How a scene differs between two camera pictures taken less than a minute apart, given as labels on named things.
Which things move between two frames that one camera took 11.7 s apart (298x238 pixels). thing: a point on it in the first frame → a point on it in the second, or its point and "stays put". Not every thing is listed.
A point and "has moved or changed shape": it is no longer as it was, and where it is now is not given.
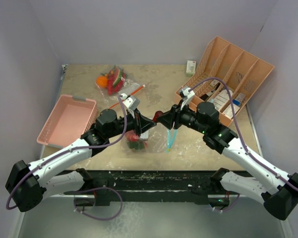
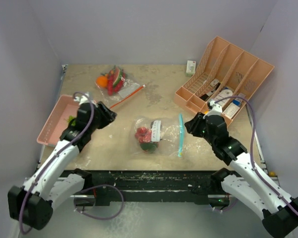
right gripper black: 173,115 → 192,125
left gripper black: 140,123 → 108,115
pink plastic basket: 69,119 stays put
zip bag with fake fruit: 158,139 has moved or changed shape
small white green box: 190,68 stays put
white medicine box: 228,110 stays put
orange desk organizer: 226,77 stays put
